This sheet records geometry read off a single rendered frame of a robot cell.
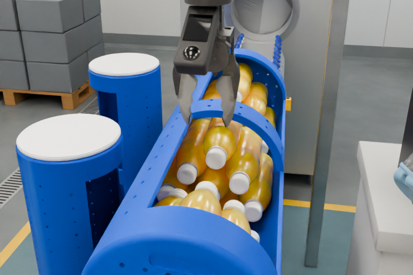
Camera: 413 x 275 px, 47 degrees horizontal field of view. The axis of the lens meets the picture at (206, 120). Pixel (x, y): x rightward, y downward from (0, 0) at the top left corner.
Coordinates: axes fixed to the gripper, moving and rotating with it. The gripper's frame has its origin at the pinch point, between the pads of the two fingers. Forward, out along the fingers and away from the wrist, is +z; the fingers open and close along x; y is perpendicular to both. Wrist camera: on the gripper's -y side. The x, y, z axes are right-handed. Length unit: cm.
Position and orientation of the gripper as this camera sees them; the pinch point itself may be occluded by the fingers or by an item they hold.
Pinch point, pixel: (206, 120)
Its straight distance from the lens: 77.9
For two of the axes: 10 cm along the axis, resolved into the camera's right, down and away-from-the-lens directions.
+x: -9.9, -0.6, 1.5
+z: 0.1, 9.1, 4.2
